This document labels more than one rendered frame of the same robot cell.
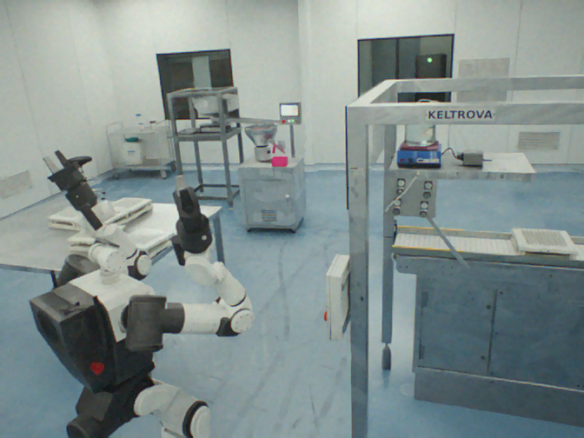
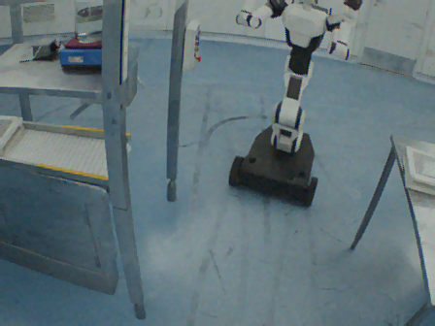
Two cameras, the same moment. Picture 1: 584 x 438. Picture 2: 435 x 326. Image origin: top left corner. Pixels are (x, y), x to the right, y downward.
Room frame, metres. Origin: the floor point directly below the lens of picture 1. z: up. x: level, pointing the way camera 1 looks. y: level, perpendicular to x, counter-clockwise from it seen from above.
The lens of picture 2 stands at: (3.49, -0.52, 1.99)
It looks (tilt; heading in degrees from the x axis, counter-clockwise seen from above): 40 degrees down; 164
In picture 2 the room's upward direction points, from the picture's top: 6 degrees clockwise
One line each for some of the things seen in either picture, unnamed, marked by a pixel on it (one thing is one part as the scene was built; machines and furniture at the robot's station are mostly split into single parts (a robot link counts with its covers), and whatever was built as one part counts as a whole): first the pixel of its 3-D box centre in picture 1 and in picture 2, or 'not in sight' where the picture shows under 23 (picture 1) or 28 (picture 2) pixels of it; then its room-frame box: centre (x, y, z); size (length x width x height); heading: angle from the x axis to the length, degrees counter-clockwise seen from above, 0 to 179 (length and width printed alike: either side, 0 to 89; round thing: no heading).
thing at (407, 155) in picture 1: (419, 153); (94, 46); (2.15, -0.64, 1.42); 0.21 x 0.20 x 0.09; 161
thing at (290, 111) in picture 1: (291, 130); not in sight; (5.11, -0.07, 1.07); 0.23 x 0.10 x 0.62; 76
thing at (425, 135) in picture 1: (421, 123); (94, 12); (2.16, -0.64, 1.56); 0.15 x 0.15 x 0.19
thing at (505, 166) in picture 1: (458, 164); (50, 66); (2.14, -0.82, 1.36); 0.62 x 0.38 x 0.04; 71
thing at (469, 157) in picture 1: (470, 157); (46, 48); (2.06, -0.85, 1.41); 0.12 x 0.07 x 0.06; 71
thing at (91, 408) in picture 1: (112, 401); (301, 56); (1.20, 0.61, 0.89); 0.28 x 0.13 x 0.18; 150
